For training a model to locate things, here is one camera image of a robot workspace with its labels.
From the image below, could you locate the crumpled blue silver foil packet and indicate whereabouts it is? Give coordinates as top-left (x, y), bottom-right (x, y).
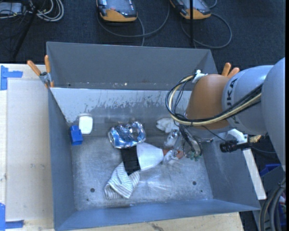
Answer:
top-left (107, 121), bottom-right (147, 150)

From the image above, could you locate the grey metal bin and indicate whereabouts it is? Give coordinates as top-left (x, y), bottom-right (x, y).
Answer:
top-left (45, 41), bottom-right (262, 231)

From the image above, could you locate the small white cup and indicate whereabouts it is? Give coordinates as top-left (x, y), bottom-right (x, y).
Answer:
top-left (78, 114), bottom-right (94, 135)

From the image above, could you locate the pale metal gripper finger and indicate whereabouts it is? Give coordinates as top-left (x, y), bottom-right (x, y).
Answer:
top-left (163, 132), bottom-right (175, 148)
top-left (162, 151), bottom-right (178, 166)

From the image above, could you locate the crumpled white cloth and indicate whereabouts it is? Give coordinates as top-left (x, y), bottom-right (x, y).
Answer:
top-left (156, 117), bottom-right (177, 133)

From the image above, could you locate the striped beige cloth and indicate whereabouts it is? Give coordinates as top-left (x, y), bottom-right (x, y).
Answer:
top-left (104, 162), bottom-right (141, 200)

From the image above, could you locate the black cylinder on white bracket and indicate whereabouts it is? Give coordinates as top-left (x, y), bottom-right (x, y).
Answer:
top-left (218, 128), bottom-right (263, 154)

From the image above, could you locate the clear plastic wrapper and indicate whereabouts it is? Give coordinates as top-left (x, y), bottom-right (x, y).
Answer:
top-left (138, 173), bottom-right (177, 193)

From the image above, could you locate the blue plastic block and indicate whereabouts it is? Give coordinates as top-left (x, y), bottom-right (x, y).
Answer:
top-left (70, 125), bottom-right (84, 146)

